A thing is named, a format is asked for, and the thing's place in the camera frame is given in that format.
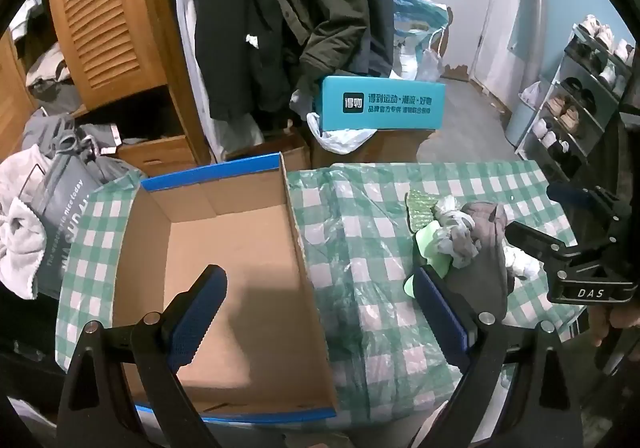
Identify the grey shoe rack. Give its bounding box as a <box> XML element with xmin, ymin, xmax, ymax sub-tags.
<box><xmin>515</xmin><ymin>23</ymin><xmax>638</xmax><ymax>179</ymax></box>

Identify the light green cloth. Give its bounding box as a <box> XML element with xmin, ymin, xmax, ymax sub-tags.
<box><xmin>404</xmin><ymin>223</ymin><xmax>453</xmax><ymax>299</ymax></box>

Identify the white hanging garment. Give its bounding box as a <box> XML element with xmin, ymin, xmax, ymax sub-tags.
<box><xmin>167</xmin><ymin>0</ymin><xmax>266</xmax><ymax>159</ymax></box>

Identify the olive green hanging jacket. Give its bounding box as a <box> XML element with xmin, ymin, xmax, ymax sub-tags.
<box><xmin>270</xmin><ymin>0</ymin><xmax>371</xmax><ymax>84</ymax></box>

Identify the white plastic bag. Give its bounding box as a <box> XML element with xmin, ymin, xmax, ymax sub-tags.
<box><xmin>306</xmin><ymin>112</ymin><xmax>378</xmax><ymax>154</ymax></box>

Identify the teal shoe box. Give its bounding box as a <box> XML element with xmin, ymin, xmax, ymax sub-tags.
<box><xmin>312</xmin><ymin>75</ymin><xmax>447</xmax><ymax>133</ymax></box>

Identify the white door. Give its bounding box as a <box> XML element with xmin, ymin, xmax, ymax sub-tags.
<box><xmin>470</xmin><ymin>0</ymin><xmax>543</xmax><ymax>84</ymax></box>

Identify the dark grey garment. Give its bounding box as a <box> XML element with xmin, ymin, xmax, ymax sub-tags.
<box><xmin>350</xmin><ymin>0</ymin><xmax>396</xmax><ymax>74</ymax></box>
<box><xmin>445</xmin><ymin>201</ymin><xmax>516</xmax><ymax>324</ymax></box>

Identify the open brown cardboard box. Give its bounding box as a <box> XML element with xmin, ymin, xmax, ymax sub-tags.
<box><xmin>224</xmin><ymin>131</ymin><xmax>311</xmax><ymax>171</ymax></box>

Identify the wooden louvered wardrobe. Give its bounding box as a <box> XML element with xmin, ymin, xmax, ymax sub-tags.
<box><xmin>0</xmin><ymin>0</ymin><xmax>213</xmax><ymax>179</ymax></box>

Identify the group of shoes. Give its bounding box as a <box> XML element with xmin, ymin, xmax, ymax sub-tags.
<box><xmin>532</xmin><ymin>14</ymin><xmax>636</xmax><ymax>154</ymax></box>

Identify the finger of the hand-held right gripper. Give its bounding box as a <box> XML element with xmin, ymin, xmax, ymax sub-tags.
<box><xmin>505</xmin><ymin>221</ymin><xmax>583</xmax><ymax>265</ymax></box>
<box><xmin>546</xmin><ymin>183</ymin><xmax>621</xmax><ymax>220</ymax></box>

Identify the light grey sock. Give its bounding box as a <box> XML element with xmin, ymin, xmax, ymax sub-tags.
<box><xmin>432</xmin><ymin>195</ymin><xmax>483</xmax><ymax>269</ymax></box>

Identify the person's right hand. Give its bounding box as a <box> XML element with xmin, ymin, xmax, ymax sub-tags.
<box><xmin>587</xmin><ymin>285</ymin><xmax>640</xmax><ymax>349</ymax></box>

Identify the blue clear plastic bag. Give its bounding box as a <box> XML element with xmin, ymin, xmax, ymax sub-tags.
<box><xmin>392</xmin><ymin>0</ymin><xmax>451</xmax><ymax>82</ymax></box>

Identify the light blue bin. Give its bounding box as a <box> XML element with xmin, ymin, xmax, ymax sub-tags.
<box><xmin>505</xmin><ymin>96</ymin><xmax>538</xmax><ymax>146</ymax></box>

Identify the green checkered tablecloth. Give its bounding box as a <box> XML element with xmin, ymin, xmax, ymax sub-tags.
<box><xmin>55</xmin><ymin>161</ymin><xmax>601</xmax><ymax>414</ymax></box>

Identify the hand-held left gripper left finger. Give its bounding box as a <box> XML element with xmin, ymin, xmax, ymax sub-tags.
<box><xmin>56</xmin><ymin>264</ymin><xmax>231</xmax><ymax>448</ymax></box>

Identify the white towel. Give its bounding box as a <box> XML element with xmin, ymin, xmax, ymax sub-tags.
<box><xmin>0</xmin><ymin>145</ymin><xmax>63</xmax><ymax>299</ymax></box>

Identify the blue-rimmed cardboard box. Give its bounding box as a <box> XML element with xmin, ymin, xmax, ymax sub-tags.
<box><xmin>111</xmin><ymin>153</ymin><xmax>338</xmax><ymax>424</ymax></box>

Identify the grey hoodie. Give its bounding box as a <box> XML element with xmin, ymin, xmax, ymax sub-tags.
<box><xmin>22</xmin><ymin>111</ymin><xmax>146</xmax><ymax>184</ymax></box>

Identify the green glitter cloth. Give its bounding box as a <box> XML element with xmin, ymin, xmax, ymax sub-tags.
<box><xmin>404</xmin><ymin>188</ymin><xmax>441</xmax><ymax>231</ymax></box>

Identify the black hanging coat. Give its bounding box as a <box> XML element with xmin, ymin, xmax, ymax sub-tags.
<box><xmin>194</xmin><ymin>0</ymin><xmax>296</xmax><ymax>121</ymax></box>

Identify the grey printed tote bag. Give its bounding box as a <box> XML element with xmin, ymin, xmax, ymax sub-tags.
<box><xmin>37</xmin><ymin>153</ymin><xmax>108</xmax><ymax>299</ymax></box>

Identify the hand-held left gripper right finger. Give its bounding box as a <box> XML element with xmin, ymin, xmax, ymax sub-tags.
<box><xmin>411</xmin><ymin>265</ymin><xmax>586</xmax><ymax>448</ymax></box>

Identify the closed brown cardboard box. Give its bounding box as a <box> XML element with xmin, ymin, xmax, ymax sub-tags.
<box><xmin>310</xmin><ymin>125</ymin><xmax>441</xmax><ymax>169</ymax></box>

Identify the dark grey hanging garment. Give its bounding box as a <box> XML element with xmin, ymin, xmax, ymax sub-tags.
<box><xmin>350</xmin><ymin>0</ymin><xmax>396</xmax><ymax>74</ymax></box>

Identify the white sock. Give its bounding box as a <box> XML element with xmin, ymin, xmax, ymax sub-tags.
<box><xmin>502</xmin><ymin>245</ymin><xmax>543</xmax><ymax>281</ymax></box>

